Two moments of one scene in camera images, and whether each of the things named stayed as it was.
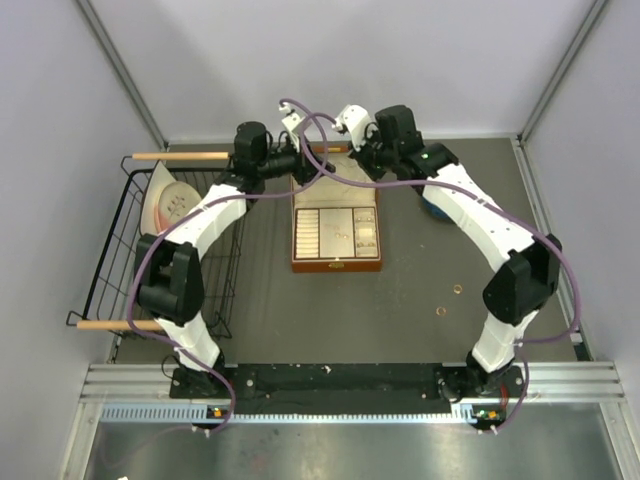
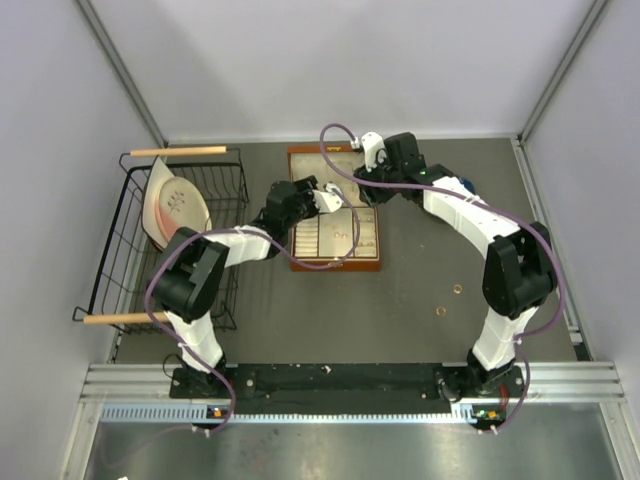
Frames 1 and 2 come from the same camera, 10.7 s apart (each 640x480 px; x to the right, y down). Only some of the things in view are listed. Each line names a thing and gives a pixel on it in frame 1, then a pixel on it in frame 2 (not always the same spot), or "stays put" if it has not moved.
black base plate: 346,385 stays put
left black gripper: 302,174 to 305,187
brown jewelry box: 336,226 stays put
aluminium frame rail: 596,381 stays put
